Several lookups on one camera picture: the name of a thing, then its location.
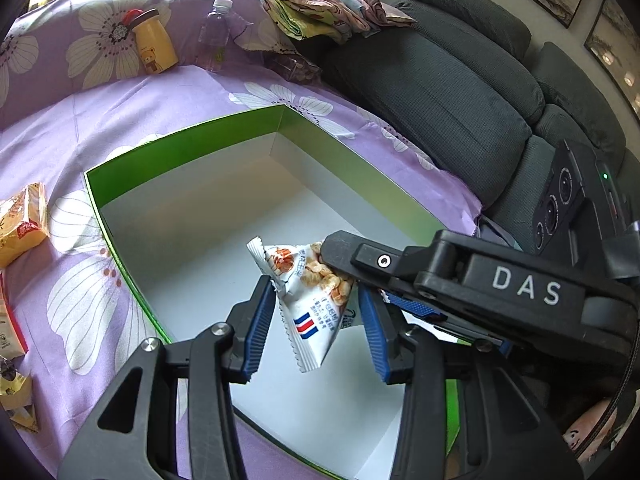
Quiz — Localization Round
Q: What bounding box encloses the clear plastic container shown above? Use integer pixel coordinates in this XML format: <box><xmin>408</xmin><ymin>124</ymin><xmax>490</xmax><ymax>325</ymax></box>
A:
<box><xmin>270</xmin><ymin>52</ymin><xmax>322</xmax><ymax>84</ymax></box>

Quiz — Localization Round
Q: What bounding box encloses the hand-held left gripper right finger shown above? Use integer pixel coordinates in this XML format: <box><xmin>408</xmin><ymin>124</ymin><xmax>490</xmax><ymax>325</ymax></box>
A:
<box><xmin>357</xmin><ymin>287</ymin><xmax>586</xmax><ymax>480</ymax></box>

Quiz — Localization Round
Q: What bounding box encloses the purple floral blanket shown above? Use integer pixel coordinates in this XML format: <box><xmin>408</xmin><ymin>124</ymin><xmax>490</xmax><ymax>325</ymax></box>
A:
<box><xmin>0</xmin><ymin>0</ymin><xmax>483</xmax><ymax>480</ymax></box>

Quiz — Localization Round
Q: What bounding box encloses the red-edged white snack packet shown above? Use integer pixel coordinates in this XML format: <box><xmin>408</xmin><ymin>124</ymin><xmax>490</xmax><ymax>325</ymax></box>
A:
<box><xmin>0</xmin><ymin>272</ymin><xmax>30</xmax><ymax>358</ymax></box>

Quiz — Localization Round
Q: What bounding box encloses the person's right forearm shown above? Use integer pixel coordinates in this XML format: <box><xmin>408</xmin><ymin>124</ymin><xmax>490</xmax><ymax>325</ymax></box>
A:
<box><xmin>562</xmin><ymin>395</ymin><xmax>626</xmax><ymax>463</ymax></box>

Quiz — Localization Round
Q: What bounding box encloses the clear plastic water bottle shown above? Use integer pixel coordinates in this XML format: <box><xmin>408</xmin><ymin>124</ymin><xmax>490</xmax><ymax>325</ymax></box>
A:
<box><xmin>197</xmin><ymin>0</ymin><xmax>236</xmax><ymax>72</ymax></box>

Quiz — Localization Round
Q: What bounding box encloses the yellow triangular snack packet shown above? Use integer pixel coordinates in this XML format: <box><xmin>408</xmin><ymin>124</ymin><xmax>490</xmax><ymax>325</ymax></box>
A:
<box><xmin>7</xmin><ymin>402</ymin><xmax>40</xmax><ymax>433</ymax></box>
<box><xmin>0</xmin><ymin>355</ymin><xmax>35</xmax><ymax>411</ymax></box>

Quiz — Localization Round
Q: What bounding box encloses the green cardboard box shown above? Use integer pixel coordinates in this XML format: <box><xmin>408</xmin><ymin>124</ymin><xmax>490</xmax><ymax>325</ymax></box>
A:
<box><xmin>82</xmin><ymin>105</ymin><xmax>483</xmax><ymax>478</ymax></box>

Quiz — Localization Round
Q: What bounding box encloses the pile of folded cloths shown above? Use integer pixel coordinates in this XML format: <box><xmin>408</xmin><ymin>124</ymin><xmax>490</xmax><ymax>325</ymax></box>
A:
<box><xmin>250</xmin><ymin>0</ymin><xmax>416</xmax><ymax>43</ymax></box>

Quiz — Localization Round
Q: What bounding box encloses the grey sofa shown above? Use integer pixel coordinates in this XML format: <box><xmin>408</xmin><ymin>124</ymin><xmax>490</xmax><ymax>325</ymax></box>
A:
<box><xmin>295</xmin><ymin>0</ymin><xmax>631</xmax><ymax>256</ymax></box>

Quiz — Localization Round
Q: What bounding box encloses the yellow bear-print bottle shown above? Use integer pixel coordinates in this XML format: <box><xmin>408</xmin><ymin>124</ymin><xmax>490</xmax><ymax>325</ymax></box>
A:
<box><xmin>122</xmin><ymin>9</ymin><xmax>179</xmax><ymax>76</ymax></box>

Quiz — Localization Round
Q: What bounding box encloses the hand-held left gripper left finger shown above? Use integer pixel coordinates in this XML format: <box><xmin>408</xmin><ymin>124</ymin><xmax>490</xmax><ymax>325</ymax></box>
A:
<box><xmin>57</xmin><ymin>275</ymin><xmax>277</xmax><ymax>480</ymax></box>

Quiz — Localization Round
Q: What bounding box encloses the white triangular snack packet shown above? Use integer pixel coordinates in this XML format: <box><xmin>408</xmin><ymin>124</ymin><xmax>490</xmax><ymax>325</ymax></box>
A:
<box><xmin>246</xmin><ymin>236</ymin><xmax>363</xmax><ymax>373</ymax></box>

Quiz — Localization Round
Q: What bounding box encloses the black cable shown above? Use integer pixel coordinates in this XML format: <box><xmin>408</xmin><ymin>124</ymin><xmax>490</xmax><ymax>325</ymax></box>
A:
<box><xmin>577</xmin><ymin>320</ymin><xmax>640</xmax><ymax>461</ymax></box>

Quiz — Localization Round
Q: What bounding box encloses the orange-yellow snack packet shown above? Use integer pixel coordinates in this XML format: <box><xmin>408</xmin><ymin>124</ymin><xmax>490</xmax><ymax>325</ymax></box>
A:
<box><xmin>0</xmin><ymin>182</ymin><xmax>51</xmax><ymax>270</ymax></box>

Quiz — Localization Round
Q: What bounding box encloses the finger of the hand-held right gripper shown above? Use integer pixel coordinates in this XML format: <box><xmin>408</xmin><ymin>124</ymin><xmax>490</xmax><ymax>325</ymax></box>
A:
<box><xmin>382</xmin><ymin>291</ymin><xmax>504</xmax><ymax>354</ymax></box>
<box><xmin>320</xmin><ymin>230</ymin><xmax>437</xmax><ymax>295</ymax></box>

